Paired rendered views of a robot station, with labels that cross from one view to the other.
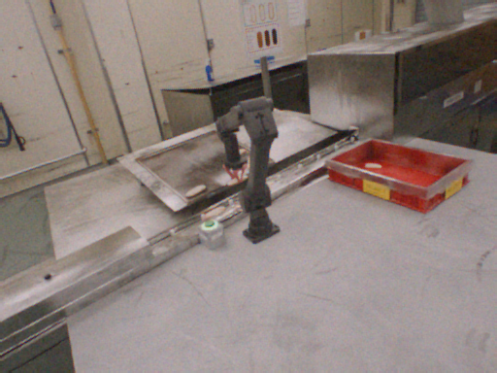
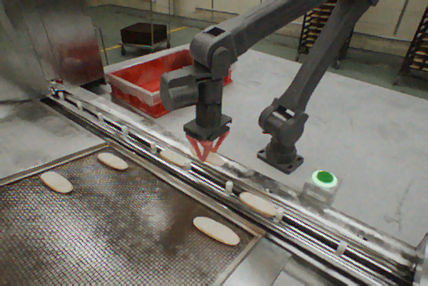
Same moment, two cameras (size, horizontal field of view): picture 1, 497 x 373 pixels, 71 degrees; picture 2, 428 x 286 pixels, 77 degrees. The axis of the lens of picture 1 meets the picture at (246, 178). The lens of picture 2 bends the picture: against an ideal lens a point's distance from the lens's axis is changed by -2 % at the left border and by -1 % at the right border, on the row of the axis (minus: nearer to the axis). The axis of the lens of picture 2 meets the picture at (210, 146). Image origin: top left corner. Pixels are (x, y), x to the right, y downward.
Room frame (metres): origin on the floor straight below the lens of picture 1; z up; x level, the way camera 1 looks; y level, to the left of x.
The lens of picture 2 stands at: (1.46, 0.54, 1.35)
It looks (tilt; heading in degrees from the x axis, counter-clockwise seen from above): 36 degrees down; 254
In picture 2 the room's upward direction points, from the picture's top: straight up
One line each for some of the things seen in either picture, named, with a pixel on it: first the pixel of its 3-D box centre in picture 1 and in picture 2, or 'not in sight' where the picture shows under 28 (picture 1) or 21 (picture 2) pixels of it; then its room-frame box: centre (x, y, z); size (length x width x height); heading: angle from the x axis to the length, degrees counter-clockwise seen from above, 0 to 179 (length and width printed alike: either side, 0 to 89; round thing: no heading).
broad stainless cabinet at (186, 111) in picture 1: (257, 109); not in sight; (4.16, -0.28, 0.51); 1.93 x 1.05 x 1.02; 125
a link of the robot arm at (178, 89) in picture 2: (225, 130); (192, 76); (1.35, 0.05, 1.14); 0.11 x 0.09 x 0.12; 14
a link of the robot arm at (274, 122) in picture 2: (253, 203); (281, 130); (1.10, -0.01, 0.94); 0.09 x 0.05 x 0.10; 14
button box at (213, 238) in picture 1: (212, 237); (318, 195); (1.07, 0.16, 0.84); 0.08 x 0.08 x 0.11; 35
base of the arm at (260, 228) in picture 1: (259, 223); (281, 149); (1.08, -0.02, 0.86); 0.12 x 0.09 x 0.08; 118
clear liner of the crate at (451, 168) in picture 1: (393, 169); (173, 77); (1.30, -0.62, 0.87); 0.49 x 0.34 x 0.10; 31
